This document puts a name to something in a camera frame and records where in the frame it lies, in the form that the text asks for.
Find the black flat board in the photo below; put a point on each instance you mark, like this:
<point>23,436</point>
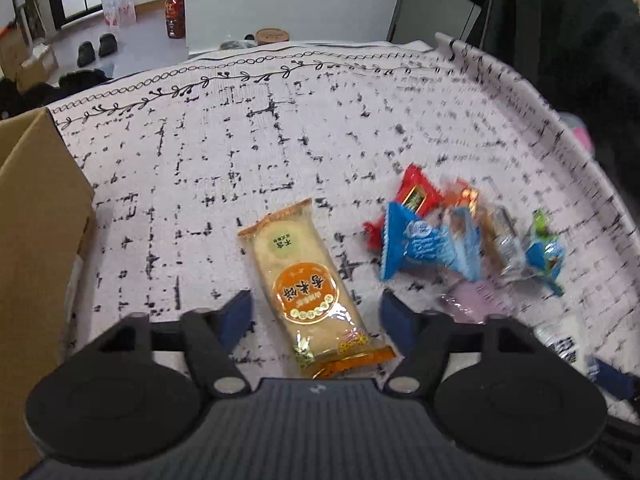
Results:
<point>430,5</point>

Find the blue-green snack packet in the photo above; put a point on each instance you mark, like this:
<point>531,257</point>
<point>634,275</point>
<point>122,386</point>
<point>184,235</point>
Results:
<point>545,255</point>

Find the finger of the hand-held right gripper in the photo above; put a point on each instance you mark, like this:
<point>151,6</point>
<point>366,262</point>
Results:
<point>612,377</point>

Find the orange-red clear-edged snack packet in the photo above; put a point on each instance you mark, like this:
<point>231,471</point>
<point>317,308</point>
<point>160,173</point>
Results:
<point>467,200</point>

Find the floor cardboard box with paper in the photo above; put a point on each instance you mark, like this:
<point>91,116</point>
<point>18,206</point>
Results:
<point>37,65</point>

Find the black-label white snack packet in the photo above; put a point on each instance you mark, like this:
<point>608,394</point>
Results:
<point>555,335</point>

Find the red fire extinguisher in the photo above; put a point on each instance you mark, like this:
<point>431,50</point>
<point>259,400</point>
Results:
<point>175,17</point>

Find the brown lidded jar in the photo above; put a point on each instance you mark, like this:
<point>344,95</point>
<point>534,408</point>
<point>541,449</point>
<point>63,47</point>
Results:
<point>272,36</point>

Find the open floor cardboard box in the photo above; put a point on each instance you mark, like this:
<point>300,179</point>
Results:
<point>12,50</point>

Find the red snack packet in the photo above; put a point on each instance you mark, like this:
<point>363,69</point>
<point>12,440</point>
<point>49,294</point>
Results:
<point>415,195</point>

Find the brown cardboard box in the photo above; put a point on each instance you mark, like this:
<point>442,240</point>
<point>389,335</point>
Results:
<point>35,260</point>

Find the orange rice cracker packet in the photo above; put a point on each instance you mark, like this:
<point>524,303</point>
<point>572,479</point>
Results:
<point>300,280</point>

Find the pink plush item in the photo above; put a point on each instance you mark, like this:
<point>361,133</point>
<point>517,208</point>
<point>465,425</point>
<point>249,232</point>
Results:
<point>580,135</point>

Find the blue snack packet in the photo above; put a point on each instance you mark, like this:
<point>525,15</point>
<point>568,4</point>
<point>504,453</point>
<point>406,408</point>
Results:
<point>415,242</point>

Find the pink plastic bag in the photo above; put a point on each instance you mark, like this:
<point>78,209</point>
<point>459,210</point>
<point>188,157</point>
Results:
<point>120,12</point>

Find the clear glass containers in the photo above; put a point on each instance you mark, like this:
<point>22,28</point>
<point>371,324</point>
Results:
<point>235,43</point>

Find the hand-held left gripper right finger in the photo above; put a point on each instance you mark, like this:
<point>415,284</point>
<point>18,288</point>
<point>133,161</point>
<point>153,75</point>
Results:
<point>397,322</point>

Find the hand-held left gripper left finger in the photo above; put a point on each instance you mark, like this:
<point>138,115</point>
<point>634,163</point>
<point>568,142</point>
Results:
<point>237,317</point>

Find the black clothes pile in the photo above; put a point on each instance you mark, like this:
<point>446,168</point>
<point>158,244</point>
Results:
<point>75,82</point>

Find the small purple snack packet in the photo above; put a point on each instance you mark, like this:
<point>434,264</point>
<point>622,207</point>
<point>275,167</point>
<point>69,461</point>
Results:
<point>470,302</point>

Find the black slipper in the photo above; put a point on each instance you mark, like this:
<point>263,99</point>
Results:
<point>86,54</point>
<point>107,45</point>

